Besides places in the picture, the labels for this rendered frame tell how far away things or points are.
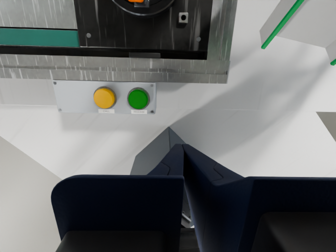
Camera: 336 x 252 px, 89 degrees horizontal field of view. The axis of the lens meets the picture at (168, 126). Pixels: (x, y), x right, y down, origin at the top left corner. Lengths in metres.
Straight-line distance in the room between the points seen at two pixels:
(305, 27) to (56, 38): 0.44
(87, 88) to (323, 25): 0.43
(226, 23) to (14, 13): 0.42
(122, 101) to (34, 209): 1.98
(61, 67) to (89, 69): 0.06
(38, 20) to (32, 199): 1.88
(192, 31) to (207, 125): 0.26
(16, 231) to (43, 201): 0.53
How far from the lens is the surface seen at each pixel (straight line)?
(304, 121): 0.63
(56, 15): 0.47
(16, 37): 0.47
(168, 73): 0.36
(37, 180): 2.02
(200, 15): 0.36
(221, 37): 0.39
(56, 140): 0.60
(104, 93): 0.37
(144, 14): 0.34
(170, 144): 0.38
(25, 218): 2.40
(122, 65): 0.37
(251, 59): 0.51
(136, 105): 0.36
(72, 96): 0.41
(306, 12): 0.38
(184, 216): 0.32
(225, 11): 0.39
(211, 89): 0.48
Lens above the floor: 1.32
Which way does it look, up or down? 70 degrees down
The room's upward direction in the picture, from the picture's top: 176 degrees clockwise
